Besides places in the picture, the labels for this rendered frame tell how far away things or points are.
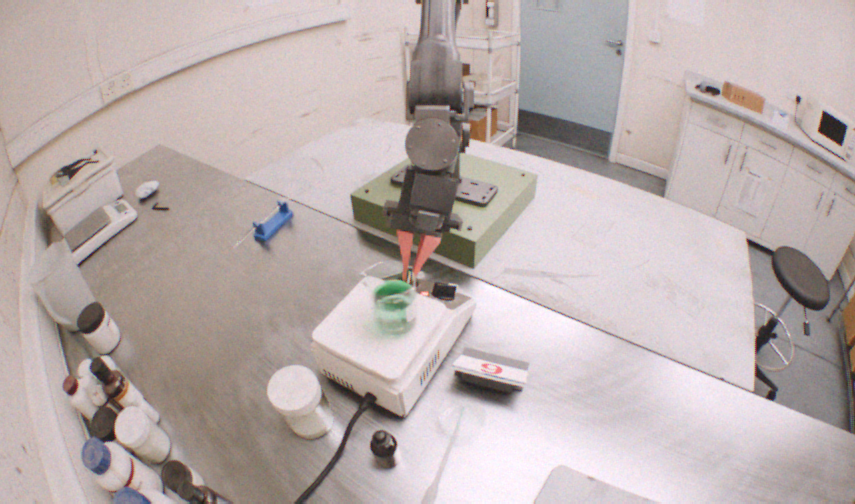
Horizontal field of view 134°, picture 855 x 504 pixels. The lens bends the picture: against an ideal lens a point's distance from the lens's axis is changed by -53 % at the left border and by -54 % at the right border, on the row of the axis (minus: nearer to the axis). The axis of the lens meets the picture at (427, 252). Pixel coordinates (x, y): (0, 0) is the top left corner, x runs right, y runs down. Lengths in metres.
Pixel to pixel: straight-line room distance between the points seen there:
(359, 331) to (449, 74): 0.33
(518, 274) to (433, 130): 0.31
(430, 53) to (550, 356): 0.43
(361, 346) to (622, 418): 0.33
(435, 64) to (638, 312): 0.47
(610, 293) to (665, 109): 2.67
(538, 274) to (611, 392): 0.24
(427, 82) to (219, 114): 1.50
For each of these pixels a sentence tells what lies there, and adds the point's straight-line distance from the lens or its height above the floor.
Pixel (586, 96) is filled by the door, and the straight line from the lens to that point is 3.28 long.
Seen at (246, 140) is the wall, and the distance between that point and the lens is 1.99.
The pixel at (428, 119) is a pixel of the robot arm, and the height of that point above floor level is 1.18.
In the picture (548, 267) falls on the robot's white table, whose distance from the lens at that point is 0.65.
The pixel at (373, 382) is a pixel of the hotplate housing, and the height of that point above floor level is 0.97.
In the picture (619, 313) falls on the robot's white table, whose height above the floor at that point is 0.90.
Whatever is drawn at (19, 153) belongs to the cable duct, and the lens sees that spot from 1.67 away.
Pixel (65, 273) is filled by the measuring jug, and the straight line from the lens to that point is 0.83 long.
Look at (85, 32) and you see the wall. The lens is 1.72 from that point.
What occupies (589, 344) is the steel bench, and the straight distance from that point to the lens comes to 0.56.
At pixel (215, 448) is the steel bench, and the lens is 0.53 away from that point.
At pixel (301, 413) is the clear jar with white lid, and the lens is 0.42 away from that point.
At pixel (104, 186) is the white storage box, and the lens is 1.36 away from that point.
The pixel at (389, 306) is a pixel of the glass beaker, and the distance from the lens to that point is 0.38.
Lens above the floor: 1.32
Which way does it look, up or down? 39 degrees down
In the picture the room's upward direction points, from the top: 3 degrees counter-clockwise
